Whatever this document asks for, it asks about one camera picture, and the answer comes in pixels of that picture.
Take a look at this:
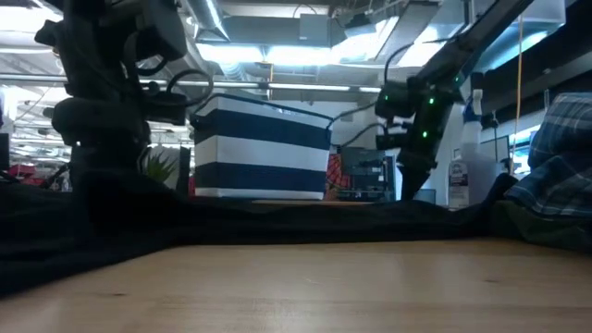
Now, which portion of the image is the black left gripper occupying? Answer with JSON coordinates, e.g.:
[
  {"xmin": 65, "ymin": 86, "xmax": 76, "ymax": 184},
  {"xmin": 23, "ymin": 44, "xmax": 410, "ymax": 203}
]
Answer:
[{"xmin": 34, "ymin": 0, "xmax": 191, "ymax": 186}]

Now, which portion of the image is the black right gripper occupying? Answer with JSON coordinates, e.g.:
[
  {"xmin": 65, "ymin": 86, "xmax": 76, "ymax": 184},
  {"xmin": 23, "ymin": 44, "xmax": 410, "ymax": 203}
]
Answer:
[{"xmin": 398, "ymin": 79, "xmax": 460, "ymax": 203}]

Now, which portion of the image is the dark green button shirt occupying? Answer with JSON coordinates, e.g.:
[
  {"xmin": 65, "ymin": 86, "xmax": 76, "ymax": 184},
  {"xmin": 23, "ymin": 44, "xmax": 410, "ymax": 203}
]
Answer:
[{"xmin": 489, "ymin": 199, "xmax": 592, "ymax": 253}]

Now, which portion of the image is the black knit garment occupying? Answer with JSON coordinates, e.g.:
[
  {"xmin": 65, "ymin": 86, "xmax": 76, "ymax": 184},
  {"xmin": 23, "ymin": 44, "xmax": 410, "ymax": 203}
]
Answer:
[{"xmin": 0, "ymin": 171, "xmax": 519, "ymax": 297}]

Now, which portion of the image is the blue plaid shirt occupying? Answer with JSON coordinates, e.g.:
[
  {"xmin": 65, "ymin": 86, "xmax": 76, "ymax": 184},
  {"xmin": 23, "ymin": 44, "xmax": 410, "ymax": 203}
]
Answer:
[{"xmin": 506, "ymin": 92, "xmax": 592, "ymax": 218}]

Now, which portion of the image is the navy white striped fabric bin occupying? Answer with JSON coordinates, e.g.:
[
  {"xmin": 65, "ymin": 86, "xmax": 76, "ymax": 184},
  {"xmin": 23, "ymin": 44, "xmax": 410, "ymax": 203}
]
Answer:
[{"xmin": 188, "ymin": 92, "xmax": 335, "ymax": 201}]

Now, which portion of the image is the small grey bin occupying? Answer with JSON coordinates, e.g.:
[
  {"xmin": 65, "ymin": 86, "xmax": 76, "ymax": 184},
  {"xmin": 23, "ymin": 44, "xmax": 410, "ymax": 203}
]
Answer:
[{"xmin": 413, "ymin": 188, "xmax": 438, "ymax": 204}]

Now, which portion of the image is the dark equipment cabinet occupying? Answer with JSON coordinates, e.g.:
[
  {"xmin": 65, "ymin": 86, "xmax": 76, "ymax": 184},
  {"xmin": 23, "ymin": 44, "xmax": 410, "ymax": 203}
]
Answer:
[{"xmin": 339, "ymin": 146, "xmax": 398, "ymax": 203}]

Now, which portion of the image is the small green succulent plant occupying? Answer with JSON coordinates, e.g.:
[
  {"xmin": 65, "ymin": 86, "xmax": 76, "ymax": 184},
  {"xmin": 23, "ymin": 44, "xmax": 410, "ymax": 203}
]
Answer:
[{"xmin": 137, "ymin": 146, "xmax": 180, "ymax": 189}]

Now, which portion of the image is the clear spray bottle blue nozzle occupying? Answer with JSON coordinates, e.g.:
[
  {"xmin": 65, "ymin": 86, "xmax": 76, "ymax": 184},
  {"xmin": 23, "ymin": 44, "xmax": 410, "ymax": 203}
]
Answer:
[{"xmin": 447, "ymin": 88, "xmax": 504, "ymax": 212}]

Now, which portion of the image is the orange red object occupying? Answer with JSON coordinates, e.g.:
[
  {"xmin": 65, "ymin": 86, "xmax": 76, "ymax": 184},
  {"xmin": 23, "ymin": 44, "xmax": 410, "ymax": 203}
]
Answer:
[{"xmin": 323, "ymin": 153, "xmax": 346, "ymax": 201}]

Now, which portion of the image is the LED light bar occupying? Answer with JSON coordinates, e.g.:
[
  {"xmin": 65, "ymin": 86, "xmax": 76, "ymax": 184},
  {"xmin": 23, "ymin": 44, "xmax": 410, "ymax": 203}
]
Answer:
[{"xmin": 0, "ymin": 72, "xmax": 383, "ymax": 96}]

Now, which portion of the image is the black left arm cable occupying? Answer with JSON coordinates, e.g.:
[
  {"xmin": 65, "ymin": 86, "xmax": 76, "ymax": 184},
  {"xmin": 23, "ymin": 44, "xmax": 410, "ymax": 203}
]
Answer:
[{"xmin": 165, "ymin": 68, "xmax": 216, "ymax": 108}]

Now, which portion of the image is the yellow hanging cord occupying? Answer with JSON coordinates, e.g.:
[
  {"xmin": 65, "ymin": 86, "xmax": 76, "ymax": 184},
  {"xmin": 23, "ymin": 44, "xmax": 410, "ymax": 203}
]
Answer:
[{"xmin": 508, "ymin": 16, "xmax": 526, "ymax": 163}]

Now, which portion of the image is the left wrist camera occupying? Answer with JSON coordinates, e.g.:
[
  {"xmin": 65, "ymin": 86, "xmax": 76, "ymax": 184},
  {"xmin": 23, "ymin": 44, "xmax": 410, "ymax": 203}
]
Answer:
[{"xmin": 133, "ymin": 0, "xmax": 189, "ymax": 64}]

